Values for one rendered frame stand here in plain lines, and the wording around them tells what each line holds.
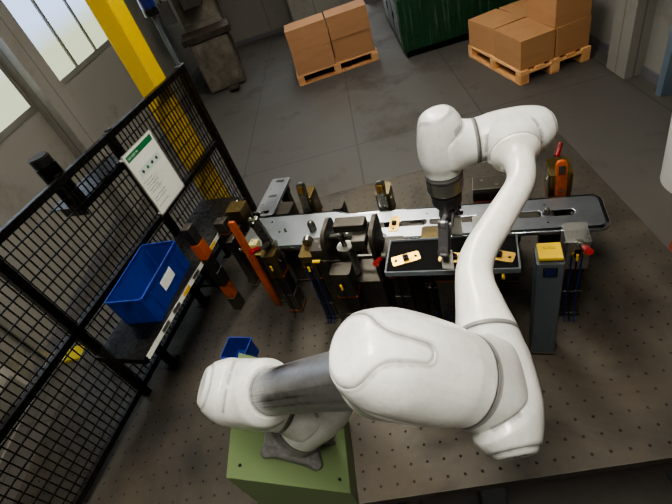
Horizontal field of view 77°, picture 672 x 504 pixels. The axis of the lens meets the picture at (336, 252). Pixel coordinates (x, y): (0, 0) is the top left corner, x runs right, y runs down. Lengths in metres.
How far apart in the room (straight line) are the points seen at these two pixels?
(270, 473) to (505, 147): 0.97
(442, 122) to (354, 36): 5.15
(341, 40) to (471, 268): 5.43
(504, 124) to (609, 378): 0.92
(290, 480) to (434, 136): 0.94
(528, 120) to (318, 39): 5.12
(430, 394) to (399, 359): 0.06
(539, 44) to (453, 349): 4.34
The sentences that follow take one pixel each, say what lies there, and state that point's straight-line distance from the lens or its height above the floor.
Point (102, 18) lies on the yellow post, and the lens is 2.20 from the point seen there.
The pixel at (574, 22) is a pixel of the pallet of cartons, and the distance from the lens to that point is 4.91.
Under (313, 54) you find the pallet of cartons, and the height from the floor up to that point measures 0.33.
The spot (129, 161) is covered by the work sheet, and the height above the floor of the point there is 1.42.
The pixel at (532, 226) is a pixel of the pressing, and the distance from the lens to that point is 1.58.
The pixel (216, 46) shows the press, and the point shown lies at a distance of 6.94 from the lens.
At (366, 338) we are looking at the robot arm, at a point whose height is 1.66.
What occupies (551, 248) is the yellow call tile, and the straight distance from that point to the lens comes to 1.28.
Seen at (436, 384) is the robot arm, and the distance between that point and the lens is 0.52.
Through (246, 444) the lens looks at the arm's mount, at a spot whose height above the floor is 1.03.
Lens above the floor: 2.06
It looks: 41 degrees down
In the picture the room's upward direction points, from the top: 21 degrees counter-clockwise
